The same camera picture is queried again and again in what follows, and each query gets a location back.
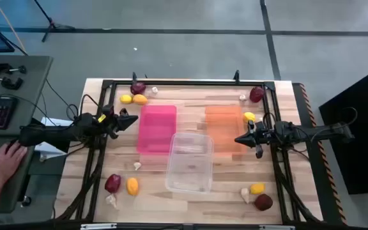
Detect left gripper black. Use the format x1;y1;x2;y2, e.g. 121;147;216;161
102;103;139;140

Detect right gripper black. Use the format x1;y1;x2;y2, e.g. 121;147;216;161
234;120;277;159

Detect orange yellow mango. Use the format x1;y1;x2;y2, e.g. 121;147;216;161
132;93;149;106
126;177;140;197

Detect orange plastic bin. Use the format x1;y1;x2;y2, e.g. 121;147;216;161
204;105;248;157

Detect pink plastic bin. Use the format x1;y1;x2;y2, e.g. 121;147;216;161
135;104;178;155

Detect red onion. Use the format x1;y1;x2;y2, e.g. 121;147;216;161
130;81;147;96
249;86;265;104
103;173;122;194
254;193;273;212

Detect clear plastic bin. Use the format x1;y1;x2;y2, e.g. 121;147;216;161
164;132;215;195

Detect black hazard striped strip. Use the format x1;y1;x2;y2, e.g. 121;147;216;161
292;82;348;226

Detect white paper sheet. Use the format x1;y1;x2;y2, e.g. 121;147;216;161
33;116;75;162

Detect grey side table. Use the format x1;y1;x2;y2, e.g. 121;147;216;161
0;55;54;214

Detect large black case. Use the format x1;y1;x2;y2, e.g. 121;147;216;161
318;60;368;196

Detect black tripod stand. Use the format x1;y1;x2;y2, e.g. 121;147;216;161
32;0;76;43

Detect black screw clamp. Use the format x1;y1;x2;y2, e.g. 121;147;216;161
0;60;27;75
0;73;24;91

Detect person's hand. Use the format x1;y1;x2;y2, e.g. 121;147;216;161
0;140;28;186

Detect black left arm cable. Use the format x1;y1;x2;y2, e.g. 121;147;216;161
65;93;104;128

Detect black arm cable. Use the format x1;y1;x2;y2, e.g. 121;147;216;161
65;93;104;128
310;107;359;143

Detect black aluminium table frame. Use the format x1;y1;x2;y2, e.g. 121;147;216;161
56;79;324;224

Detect silver metal bracket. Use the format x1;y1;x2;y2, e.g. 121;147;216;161
80;223;118;230
259;224;296;230

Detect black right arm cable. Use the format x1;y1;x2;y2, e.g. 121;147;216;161
310;107;359;143

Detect yellow cord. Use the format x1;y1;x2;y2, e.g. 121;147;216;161
0;0;28;56

